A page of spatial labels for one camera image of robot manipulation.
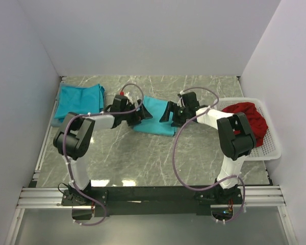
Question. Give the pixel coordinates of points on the folded teal t-shirt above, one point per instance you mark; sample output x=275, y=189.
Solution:
x=79, y=102

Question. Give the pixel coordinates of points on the black base beam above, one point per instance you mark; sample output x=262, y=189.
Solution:
x=136, y=200

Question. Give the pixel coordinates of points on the folded grey t-shirt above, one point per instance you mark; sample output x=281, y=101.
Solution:
x=57, y=122

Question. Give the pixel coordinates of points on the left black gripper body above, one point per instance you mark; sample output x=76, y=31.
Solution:
x=131, y=118

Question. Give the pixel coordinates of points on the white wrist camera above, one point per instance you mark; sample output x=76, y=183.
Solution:
x=127, y=94
x=180, y=102

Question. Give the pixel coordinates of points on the turquoise t-shirt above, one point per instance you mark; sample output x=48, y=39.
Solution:
x=156, y=108

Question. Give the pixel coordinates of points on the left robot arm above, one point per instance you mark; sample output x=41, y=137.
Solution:
x=73, y=137

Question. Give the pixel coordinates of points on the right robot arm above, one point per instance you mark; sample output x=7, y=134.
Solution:
x=236, y=140

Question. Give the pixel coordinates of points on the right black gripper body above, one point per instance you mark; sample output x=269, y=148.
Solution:
x=181, y=117

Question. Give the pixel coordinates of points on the red t-shirt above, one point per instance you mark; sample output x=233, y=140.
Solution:
x=255, y=119

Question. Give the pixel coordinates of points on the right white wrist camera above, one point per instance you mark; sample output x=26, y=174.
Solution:
x=180, y=102

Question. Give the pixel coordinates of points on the white plastic basket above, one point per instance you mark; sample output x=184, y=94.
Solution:
x=271, y=147

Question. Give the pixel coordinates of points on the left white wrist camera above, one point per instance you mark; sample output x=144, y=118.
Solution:
x=127, y=94

